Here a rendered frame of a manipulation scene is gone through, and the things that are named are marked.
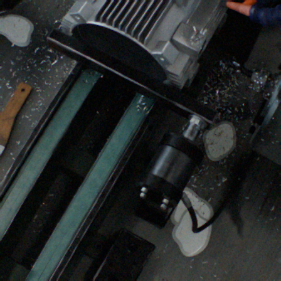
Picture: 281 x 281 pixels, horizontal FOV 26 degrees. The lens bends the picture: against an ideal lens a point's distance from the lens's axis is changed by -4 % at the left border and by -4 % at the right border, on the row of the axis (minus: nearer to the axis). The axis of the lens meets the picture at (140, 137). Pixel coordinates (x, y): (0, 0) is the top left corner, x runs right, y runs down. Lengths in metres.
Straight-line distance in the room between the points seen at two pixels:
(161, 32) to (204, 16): 0.07
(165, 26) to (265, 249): 0.42
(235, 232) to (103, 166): 0.26
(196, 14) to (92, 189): 0.29
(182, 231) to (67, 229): 0.21
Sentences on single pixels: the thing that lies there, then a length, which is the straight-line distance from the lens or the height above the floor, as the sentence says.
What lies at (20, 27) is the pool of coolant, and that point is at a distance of 1.14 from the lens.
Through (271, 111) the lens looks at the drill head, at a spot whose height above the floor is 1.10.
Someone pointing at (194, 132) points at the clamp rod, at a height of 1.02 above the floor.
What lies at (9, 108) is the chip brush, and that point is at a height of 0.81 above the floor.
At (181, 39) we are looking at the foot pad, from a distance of 0.81.
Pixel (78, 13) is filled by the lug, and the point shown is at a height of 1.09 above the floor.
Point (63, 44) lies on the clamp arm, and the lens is 0.85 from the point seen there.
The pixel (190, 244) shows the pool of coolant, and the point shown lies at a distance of 1.01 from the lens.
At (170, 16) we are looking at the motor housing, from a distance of 0.82.
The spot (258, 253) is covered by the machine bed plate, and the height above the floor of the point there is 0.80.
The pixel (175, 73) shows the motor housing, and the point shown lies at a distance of 0.81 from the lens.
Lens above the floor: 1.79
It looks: 71 degrees down
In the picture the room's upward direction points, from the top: 8 degrees clockwise
